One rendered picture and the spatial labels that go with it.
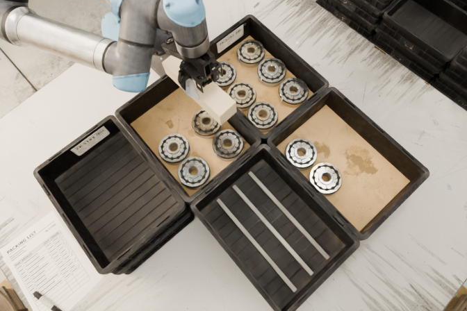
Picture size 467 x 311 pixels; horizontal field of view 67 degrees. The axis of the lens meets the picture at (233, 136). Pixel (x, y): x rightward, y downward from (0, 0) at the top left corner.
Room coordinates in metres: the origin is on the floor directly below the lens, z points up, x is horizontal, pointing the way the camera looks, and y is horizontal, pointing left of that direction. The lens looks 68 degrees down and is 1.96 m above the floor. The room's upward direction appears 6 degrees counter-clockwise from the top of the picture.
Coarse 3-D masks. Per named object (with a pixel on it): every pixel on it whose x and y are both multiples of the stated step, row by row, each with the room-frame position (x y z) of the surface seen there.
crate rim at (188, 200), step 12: (156, 84) 0.63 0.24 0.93; (120, 108) 0.55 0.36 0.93; (120, 120) 0.51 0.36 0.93; (240, 120) 0.47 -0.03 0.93; (132, 132) 0.47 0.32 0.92; (252, 132) 0.42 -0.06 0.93; (144, 144) 0.42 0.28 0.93; (252, 144) 0.38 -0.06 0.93; (240, 156) 0.35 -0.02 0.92; (228, 168) 0.31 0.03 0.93; (168, 180) 0.29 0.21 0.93; (216, 180) 0.28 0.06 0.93; (180, 192) 0.25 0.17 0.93
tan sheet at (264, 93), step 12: (228, 60) 0.76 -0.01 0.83; (240, 72) 0.70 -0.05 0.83; (252, 72) 0.70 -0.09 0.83; (288, 72) 0.68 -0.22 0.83; (252, 84) 0.65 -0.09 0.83; (240, 96) 0.60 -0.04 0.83; (264, 96) 0.59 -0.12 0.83; (276, 96) 0.59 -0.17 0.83; (276, 108) 0.54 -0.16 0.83; (288, 108) 0.54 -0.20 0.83; (264, 132) 0.46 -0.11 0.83
